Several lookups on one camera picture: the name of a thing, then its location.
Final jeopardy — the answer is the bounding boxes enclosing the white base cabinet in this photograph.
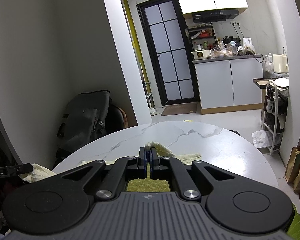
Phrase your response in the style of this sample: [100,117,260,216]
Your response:
[192,54,264,115]

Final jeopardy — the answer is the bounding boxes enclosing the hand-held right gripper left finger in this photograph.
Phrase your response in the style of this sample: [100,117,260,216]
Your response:
[24,147,150,202]

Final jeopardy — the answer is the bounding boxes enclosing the dark wooden tray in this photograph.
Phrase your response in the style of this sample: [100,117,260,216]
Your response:
[252,77,289,90]

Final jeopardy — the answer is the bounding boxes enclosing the lime green cloth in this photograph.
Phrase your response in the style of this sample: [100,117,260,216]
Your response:
[286,204,300,240]

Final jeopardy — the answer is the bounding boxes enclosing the grey backpack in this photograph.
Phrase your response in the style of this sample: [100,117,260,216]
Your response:
[55,90,113,159]

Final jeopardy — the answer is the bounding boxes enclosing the wooden chair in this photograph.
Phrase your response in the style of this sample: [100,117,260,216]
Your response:
[107,104,129,135]

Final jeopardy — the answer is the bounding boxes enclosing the white plastic bag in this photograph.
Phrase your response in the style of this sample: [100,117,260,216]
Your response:
[252,130,274,148]

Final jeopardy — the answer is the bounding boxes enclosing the black framed glass door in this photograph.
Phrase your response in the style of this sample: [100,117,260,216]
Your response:
[136,0,199,107]

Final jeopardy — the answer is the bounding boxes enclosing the pile of food bags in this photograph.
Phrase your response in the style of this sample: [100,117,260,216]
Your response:
[210,44,257,58]

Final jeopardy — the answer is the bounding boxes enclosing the white electric kettle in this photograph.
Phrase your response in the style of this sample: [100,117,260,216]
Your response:
[242,37,255,49]

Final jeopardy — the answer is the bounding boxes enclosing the dark glass bottle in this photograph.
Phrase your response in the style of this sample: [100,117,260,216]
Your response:
[264,87,275,113]

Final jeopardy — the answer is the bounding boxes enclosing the black spice rack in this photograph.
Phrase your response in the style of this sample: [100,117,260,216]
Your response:
[185,22,217,52]

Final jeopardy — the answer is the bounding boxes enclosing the black coffee machine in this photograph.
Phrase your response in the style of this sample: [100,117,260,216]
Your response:
[222,36,242,48]

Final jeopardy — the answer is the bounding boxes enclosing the yellow towel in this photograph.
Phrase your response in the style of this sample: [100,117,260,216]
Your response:
[21,141,203,193]

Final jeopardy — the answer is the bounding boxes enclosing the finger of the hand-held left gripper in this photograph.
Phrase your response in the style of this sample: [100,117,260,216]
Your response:
[0,163,33,180]

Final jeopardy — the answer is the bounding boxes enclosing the clear plastic bottles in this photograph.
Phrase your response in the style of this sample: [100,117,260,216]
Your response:
[264,52,274,72]

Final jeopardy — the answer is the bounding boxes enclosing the white cooking pot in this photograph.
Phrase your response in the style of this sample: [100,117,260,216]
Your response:
[192,49,212,60]

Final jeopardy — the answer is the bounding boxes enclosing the cream countertop appliance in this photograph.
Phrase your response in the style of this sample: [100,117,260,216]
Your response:
[272,53,289,74]

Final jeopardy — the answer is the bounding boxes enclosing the brown door mat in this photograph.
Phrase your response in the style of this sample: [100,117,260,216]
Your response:
[161,102,198,116]

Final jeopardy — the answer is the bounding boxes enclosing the white rolling cart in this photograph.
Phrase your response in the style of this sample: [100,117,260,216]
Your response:
[261,80,289,157]

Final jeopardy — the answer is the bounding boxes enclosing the black range hood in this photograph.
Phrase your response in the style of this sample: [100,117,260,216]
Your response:
[192,9,240,23]

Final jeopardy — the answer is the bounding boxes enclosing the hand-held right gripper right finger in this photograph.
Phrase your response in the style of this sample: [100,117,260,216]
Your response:
[150,147,268,201]

